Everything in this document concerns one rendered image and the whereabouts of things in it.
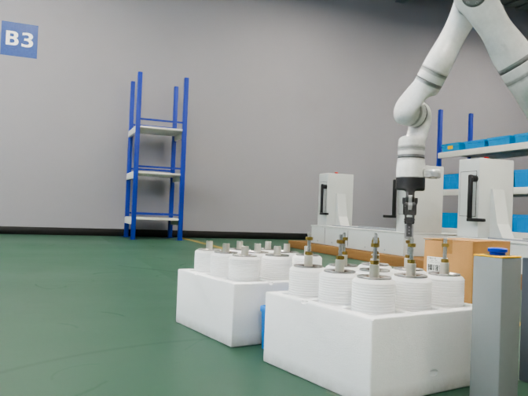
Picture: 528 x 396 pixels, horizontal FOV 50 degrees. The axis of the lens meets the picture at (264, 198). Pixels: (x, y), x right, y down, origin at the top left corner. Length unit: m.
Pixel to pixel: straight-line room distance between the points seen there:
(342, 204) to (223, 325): 4.20
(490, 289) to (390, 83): 7.80
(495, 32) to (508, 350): 0.72
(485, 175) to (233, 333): 2.72
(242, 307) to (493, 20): 0.98
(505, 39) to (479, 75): 8.62
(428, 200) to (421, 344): 3.39
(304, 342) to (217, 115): 6.46
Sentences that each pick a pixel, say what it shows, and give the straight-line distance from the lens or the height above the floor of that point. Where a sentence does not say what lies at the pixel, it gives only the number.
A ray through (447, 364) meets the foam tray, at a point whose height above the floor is 0.06.
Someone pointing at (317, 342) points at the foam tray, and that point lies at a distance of 1.32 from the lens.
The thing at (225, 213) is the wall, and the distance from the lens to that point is 7.63.
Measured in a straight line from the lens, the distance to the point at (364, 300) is 1.24.
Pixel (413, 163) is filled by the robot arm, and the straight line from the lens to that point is 1.50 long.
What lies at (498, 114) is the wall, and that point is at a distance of 10.25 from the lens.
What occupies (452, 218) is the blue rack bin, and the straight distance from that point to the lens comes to 8.17.
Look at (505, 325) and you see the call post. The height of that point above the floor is 0.17.
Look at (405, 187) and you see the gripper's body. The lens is 1.49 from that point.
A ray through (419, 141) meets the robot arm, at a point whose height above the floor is 0.58.
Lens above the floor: 0.39
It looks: 1 degrees up
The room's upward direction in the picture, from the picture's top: 2 degrees clockwise
